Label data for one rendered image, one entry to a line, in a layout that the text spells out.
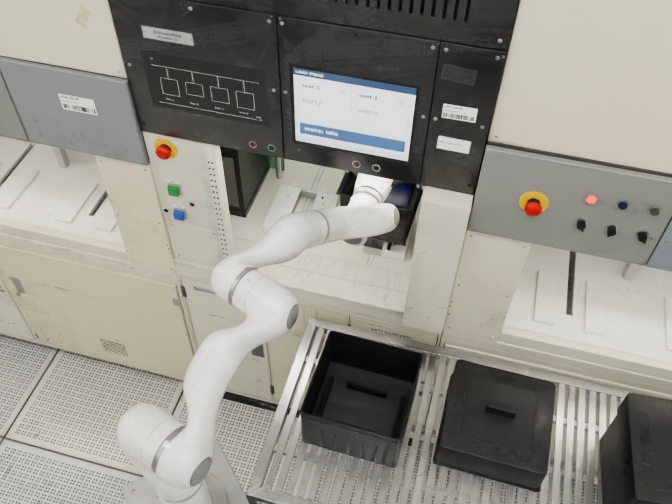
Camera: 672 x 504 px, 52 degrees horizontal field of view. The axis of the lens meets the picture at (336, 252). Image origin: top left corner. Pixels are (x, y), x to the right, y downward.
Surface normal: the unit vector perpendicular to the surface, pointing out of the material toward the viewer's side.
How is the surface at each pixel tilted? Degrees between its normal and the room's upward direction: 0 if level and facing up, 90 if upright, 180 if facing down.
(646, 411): 0
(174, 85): 90
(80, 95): 90
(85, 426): 0
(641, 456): 0
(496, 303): 90
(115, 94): 90
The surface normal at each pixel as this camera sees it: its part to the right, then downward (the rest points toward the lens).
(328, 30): -0.26, 0.73
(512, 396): 0.01, -0.65
